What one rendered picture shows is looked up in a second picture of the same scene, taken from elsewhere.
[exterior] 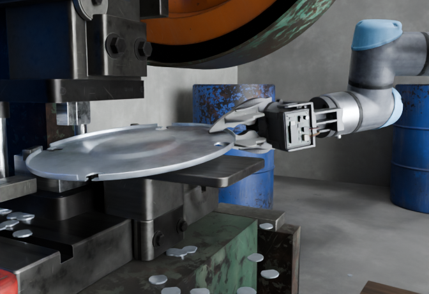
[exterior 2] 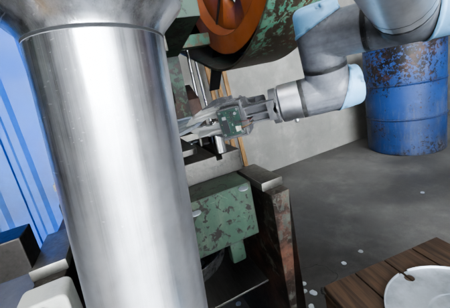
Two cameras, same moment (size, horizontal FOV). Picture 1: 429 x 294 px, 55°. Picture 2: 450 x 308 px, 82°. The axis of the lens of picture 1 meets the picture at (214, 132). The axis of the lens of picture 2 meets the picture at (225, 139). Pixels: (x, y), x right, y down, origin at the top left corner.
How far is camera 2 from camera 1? 0.52 m
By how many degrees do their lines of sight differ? 42
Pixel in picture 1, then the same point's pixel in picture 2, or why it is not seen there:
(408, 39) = (339, 16)
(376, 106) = (321, 91)
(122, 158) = not seen: hidden behind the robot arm
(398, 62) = (329, 45)
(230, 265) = (209, 212)
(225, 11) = (246, 22)
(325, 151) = not seen: outside the picture
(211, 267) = not seen: hidden behind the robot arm
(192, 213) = (207, 174)
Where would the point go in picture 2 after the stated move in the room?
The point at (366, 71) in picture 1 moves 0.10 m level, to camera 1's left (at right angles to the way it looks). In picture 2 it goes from (304, 59) to (256, 69)
